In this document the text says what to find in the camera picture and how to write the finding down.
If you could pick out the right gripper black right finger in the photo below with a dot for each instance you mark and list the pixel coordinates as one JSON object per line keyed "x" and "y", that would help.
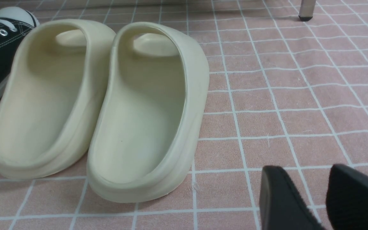
{"x": 347, "y": 198}

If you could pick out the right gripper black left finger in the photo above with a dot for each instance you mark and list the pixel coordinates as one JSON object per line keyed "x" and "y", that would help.
{"x": 281, "y": 205}

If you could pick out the chrome metal shoe rack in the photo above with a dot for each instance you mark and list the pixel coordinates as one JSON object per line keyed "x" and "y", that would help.
{"x": 306, "y": 10}

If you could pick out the pink checkered tablecloth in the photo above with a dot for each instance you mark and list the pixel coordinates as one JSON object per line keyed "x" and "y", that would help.
{"x": 281, "y": 92}

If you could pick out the right cream foam slide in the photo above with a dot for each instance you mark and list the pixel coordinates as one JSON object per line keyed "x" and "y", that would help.
{"x": 148, "y": 128}

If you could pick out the cream foam slide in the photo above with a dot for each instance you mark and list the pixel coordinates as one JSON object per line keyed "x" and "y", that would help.
{"x": 148, "y": 128}
{"x": 53, "y": 96}

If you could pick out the left cream foam slide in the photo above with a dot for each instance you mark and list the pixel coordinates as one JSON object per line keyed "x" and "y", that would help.
{"x": 53, "y": 96}

